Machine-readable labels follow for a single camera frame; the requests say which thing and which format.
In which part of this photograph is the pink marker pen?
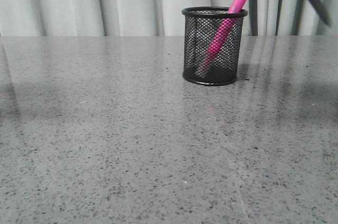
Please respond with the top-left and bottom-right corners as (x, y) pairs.
(195, 0), (247, 78)

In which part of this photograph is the black mesh pen holder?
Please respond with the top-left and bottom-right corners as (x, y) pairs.
(182, 6), (248, 86)

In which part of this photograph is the grey curtain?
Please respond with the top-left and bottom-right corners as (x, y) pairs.
(1, 0), (337, 36)

